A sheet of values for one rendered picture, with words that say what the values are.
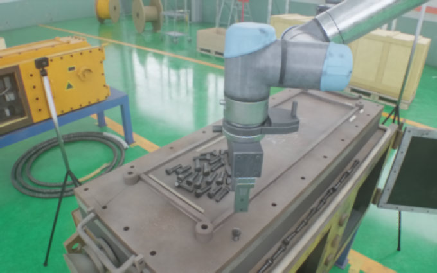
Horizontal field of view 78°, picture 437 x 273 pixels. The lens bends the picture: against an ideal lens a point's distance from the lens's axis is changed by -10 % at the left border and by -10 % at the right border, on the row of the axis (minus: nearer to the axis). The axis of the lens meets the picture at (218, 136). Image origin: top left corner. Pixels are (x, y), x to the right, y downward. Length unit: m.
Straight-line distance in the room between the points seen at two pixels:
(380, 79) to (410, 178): 3.94
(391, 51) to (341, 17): 5.09
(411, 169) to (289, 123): 1.48
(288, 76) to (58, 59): 2.78
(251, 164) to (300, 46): 0.20
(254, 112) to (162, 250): 0.36
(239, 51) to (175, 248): 0.43
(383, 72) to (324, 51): 5.29
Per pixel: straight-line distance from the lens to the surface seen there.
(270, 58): 0.44
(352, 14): 0.59
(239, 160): 0.48
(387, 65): 5.71
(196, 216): 0.72
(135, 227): 0.73
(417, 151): 1.87
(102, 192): 0.85
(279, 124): 0.50
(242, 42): 0.44
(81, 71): 3.16
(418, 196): 2.07
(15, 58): 3.11
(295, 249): 0.84
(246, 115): 0.47
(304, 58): 0.45
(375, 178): 1.80
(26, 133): 3.18
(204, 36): 7.94
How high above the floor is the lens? 1.88
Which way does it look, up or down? 29 degrees down
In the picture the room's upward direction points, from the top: 1 degrees clockwise
